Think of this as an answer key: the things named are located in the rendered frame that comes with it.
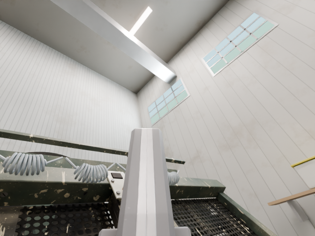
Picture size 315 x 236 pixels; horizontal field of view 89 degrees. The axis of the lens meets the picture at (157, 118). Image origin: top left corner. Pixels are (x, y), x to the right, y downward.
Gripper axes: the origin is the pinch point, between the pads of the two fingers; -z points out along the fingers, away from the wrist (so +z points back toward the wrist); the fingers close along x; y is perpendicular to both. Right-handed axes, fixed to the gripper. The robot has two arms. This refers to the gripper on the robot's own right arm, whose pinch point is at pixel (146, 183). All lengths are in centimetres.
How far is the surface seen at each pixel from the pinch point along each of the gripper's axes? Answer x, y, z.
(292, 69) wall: -252, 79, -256
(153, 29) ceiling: -17, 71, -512
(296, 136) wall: -230, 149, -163
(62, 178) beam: 32, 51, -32
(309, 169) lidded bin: -182, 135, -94
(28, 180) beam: 39, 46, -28
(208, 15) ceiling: -172, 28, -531
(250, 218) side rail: -71, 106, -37
